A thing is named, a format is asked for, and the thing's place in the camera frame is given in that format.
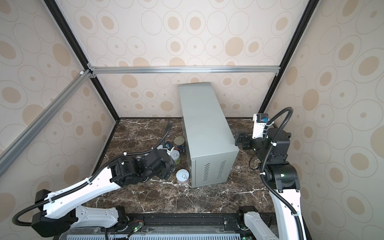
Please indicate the grey metal cabinet box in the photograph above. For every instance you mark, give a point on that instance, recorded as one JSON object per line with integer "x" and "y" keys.
{"x": 210, "y": 144}

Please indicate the green label can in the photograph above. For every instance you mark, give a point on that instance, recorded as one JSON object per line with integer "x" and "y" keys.
{"x": 175, "y": 155}

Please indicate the black corner frame post right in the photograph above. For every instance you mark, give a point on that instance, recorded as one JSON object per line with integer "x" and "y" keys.
{"x": 302, "y": 25}

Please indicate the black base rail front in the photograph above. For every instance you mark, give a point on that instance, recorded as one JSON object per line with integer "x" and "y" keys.
{"x": 245, "y": 224}

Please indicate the dark blue red soup can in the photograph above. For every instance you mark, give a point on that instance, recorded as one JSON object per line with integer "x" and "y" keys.
{"x": 180, "y": 144}

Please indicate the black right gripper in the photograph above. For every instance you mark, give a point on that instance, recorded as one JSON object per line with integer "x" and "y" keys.
{"x": 248, "y": 140}

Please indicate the black corner frame post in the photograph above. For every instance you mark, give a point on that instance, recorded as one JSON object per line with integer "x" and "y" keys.
{"x": 302, "y": 25}
{"x": 63, "y": 25}

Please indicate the diagonal aluminium rail left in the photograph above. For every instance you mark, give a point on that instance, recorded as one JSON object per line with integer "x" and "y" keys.
{"x": 27, "y": 136}

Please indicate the pink label can front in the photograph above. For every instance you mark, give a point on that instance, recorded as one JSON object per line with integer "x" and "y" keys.
{"x": 182, "y": 176}

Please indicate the black corner frame post left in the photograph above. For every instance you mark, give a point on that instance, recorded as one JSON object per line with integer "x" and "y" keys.
{"x": 63, "y": 25}

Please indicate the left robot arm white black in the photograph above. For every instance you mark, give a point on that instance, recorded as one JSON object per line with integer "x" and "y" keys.
{"x": 63, "y": 210}

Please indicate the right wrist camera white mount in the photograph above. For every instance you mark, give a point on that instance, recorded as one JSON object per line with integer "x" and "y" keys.
{"x": 260, "y": 121}

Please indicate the horizontal aluminium rail back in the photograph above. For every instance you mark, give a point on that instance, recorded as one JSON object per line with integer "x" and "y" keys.
{"x": 180, "y": 70}

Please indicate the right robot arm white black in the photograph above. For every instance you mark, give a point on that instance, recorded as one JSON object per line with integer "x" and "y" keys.
{"x": 280, "y": 178}

